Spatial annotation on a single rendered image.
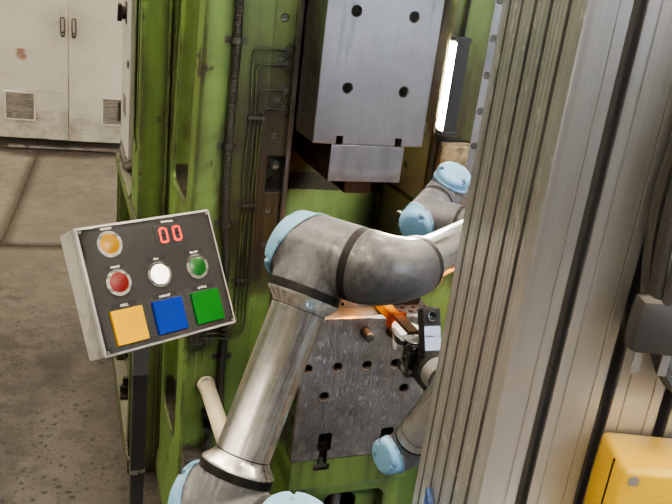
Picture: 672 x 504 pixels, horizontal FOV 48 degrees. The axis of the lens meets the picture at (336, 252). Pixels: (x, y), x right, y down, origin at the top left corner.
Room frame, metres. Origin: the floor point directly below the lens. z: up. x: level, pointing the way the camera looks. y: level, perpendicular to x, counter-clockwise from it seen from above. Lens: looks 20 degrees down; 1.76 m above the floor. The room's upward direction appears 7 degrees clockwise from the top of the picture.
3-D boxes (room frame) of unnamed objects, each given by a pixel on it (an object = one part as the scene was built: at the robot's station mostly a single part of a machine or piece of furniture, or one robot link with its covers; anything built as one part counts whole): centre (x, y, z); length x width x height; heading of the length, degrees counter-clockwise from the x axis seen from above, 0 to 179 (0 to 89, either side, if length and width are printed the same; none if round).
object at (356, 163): (2.10, 0.03, 1.32); 0.42 x 0.20 x 0.10; 21
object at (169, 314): (1.53, 0.35, 1.01); 0.07 x 0.05 x 0.07; 136
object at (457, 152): (2.14, -0.30, 1.27); 0.09 x 0.02 x 0.17; 111
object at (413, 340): (1.52, -0.22, 0.98); 0.12 x 0.08 x 0.09; 21
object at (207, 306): (1.60, 0.28, 1.01); 0.07 x 0.05 x 0.07; 136
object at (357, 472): (2.12, -0.02, 0.23); 0.55 x 0.37 x 0.47; 21
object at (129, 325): (1.46, 0.42, 1.01); 0.07 x 0.05 x 0.07; 136
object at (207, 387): (1.69, 0.24, 0.62); 0.44 x 0.05 x 0.05; 21
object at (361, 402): (2.12, -0.02, 0.69); 0.56 x 0.38 x 0.45; 21
